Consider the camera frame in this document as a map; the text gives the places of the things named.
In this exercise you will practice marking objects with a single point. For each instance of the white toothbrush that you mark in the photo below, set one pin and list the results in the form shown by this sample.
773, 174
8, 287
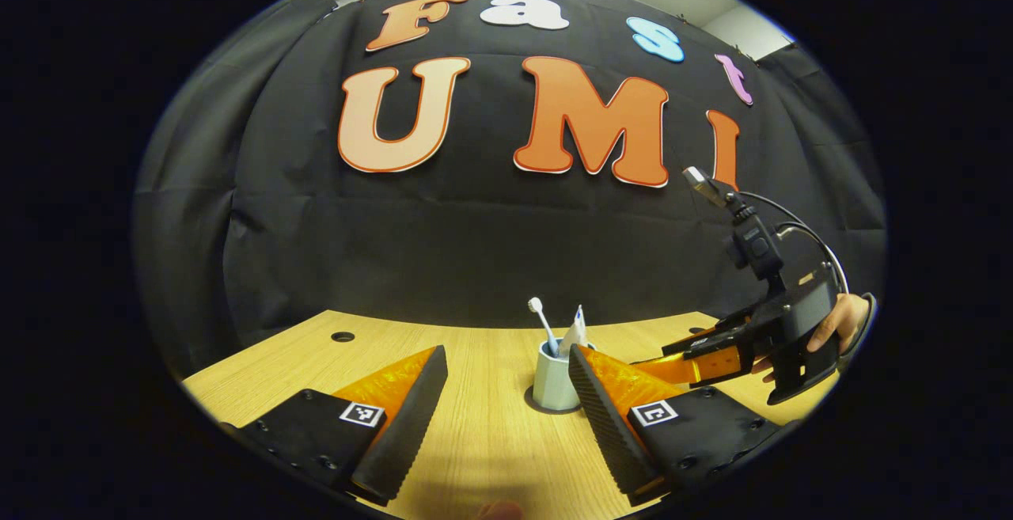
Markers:
544, 326

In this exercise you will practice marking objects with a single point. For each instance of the wooden desktop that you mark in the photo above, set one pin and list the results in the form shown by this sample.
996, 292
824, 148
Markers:
491, 393

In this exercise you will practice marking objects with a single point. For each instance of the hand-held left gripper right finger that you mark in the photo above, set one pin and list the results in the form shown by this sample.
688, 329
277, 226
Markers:
605, 425

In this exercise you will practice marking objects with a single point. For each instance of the dark brown round coaster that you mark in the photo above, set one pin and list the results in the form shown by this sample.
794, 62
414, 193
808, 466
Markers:
529, 400

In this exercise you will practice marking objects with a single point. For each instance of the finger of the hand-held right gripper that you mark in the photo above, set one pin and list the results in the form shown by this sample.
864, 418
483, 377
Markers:
728, 334
712, 366

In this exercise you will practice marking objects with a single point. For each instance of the white toothpaste tube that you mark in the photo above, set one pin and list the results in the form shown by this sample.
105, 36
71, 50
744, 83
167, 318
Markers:
573, 338

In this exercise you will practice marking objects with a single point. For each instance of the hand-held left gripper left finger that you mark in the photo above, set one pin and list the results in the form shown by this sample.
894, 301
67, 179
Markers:
404, 425

